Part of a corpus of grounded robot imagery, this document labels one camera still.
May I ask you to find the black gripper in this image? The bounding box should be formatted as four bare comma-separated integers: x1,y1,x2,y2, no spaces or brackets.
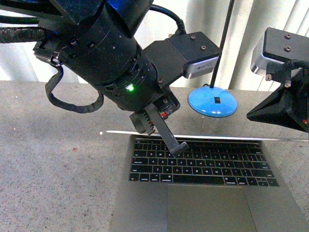
130,88,189,154

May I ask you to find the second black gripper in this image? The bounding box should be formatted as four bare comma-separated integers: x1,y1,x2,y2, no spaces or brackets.
246,59,309,132

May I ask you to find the grey laptop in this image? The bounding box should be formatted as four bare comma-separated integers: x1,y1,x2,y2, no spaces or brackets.
110,135,309,232

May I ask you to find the blue desk lamp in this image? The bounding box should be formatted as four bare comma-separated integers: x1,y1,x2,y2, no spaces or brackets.
188,0,239,118

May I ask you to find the white curtain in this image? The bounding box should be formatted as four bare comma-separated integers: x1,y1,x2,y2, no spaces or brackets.
0,0,309,91

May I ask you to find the black braided cable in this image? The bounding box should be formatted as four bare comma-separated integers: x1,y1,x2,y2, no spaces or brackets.
45,65,105,114

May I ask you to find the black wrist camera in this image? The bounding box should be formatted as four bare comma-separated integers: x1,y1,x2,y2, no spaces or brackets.
144,31,222,89

